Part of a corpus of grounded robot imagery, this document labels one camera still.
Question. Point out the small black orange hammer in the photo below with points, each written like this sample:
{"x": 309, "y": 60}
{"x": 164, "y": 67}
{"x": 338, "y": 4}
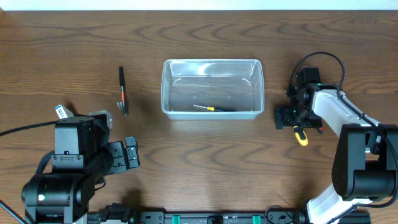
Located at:
{"x": 122, "y": 105}

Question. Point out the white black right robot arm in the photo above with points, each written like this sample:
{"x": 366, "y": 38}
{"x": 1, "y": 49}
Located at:
{"x": 364, "y": 172}

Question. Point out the black mounting rail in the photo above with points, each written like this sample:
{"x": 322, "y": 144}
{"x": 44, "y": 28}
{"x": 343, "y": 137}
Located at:
{"x": 117, "y": 213}

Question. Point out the stubby yellow black screwdriver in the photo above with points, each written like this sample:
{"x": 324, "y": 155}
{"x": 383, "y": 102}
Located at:
{"x": 300, "y": 135}

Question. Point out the slim yellow black screwdriver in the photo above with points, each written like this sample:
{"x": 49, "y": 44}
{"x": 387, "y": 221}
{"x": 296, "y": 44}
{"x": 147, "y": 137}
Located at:
{"x": 214, "y": 109}

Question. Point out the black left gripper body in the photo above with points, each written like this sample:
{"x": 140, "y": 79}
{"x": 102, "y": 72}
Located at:
{"x": 117, "y": 157}

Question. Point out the clear plastic container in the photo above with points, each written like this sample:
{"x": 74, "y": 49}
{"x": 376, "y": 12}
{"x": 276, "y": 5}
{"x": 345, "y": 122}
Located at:
{"x": 223, "y": 83}

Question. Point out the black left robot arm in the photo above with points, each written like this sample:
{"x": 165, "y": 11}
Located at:
{"x": 82, "y": 158}

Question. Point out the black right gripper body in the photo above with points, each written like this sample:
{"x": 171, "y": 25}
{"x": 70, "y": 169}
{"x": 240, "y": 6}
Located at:
{"x": 295, "y": 116}

